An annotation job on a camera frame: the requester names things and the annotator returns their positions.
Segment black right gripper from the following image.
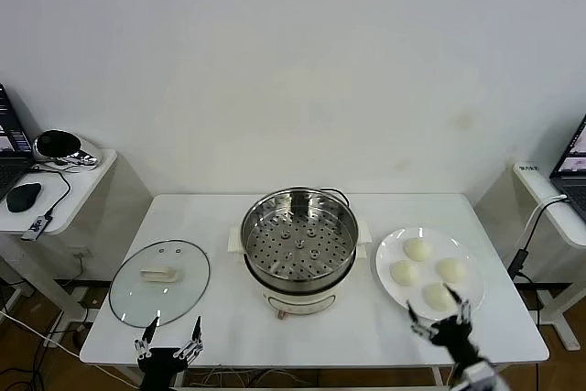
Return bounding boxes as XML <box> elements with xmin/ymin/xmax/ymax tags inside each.
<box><xmin>407</xmin><ymin>284</ymin><xmax>483</xmax><ymax>365</ymax></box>

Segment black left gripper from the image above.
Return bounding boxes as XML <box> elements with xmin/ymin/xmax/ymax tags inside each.
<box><xmin>134</xmin><ymin>311</ymin><xmax>205</xmax><ymax>391</ymax></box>

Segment white steamed baozi bun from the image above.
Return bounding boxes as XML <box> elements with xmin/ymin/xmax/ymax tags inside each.
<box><xmin>421</xmin><ymin>282</ymin><xmax>457</xmax><ymax>310</ymax></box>
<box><xmin>403</xmin><ymin>237</ymin><xmax>433</xmax><ymax>263</ymax></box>
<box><xmin>435</xmin><ymin>257</ymin><xmax>468</xmax><ymax>285</ymax></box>
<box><xmin>389</xmin><ymin>259</ymin><xmax>420</xmax><ymax>287</ymax></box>

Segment round glass pot lid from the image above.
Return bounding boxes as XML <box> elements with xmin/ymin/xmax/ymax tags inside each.
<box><xmin>108</xmin><ymin>238</ymin><xmax>212</xmax><ymax>329</ymax></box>

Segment stainless steel steamer pot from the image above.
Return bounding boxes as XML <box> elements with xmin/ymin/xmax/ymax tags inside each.
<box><xmin>240</xmin><ymin>186</ymin><xmax>360</xmax><ymax>283</ymax></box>

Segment round white plate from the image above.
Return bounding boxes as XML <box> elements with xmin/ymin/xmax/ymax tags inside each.
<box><xmin>375</xmin><ymin>225</ymin><xmax>486</xmax><ymax>322</ymax></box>

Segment white side table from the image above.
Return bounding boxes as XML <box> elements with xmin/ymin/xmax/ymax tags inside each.
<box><xmin>0</xmin><ymin>147</ymin><xmax>155</xmax><ymax>323</ymax></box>
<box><xmin>473</xmin><ymin>159</ymin><xmax>586</xmax><ymax>351</ymax></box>

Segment grey usb hub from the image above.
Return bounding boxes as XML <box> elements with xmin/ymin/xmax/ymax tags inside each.
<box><xmin>21</xmin><ymin>214</ymin><xmax>50</xmax><ymax>242</ymax></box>

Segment black open laptop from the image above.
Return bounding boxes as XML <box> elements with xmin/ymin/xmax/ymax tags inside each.
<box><xmin>548</xmin><ymin>114</ymin><xmax>586</xmax><ymax>221</ymax></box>
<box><xmin>0</xmin><ymin>83</ymin><xmax>36</xmax><ymax>200</ymax></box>

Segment black computer mouse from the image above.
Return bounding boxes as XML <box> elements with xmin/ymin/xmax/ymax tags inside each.
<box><xmin>5</xmin><ymin>182</ymin><xmax>42</xmax><ymax>213</ymax></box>

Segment chrome and black headset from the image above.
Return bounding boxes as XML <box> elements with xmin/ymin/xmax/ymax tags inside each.
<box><xmin>34</xmin><ymin>129</ymin><xmax>101</xmax><ymax>168</ymax></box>

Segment white floor cable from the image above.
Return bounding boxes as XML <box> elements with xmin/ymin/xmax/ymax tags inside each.
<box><xmin>0</xmin><ymin>310</ymin><xmax>83</xmax><ymax>358</ymax></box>

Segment white laptop cable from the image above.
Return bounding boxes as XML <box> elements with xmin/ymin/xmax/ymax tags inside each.
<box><xmin>526</xmin><ymin>192</ymin><xmax>570</xmax><ymax>239</ymax></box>

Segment black cooker power cord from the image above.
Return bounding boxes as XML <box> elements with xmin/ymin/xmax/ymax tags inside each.
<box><xmin>320</xmin><ymin>186</ymin><xmax>353</xmax><ymax>209</ymax></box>

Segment black usb hub cable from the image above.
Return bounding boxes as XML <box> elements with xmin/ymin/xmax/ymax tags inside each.
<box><xmin>27</xmin><ymin>164</ymin><xmax>72</xmax><ymax>219</ymax></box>

